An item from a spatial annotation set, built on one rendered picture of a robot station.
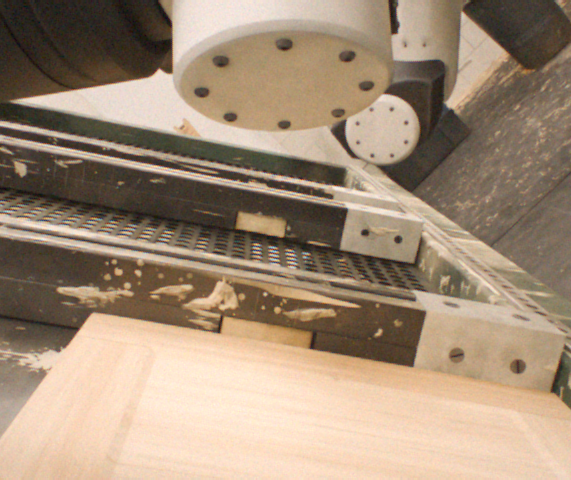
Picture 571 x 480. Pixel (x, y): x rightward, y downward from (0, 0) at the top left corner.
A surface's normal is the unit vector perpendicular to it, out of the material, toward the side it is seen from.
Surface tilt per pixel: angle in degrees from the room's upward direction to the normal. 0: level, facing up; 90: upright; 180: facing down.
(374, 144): 90
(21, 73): 125
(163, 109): 90
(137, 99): 90
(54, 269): 90
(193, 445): 57
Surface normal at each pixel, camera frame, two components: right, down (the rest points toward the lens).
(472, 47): 0.01, 0.24
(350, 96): 0.04, 0.96
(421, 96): -0.19, 0.44
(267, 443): 0.19, -0.96
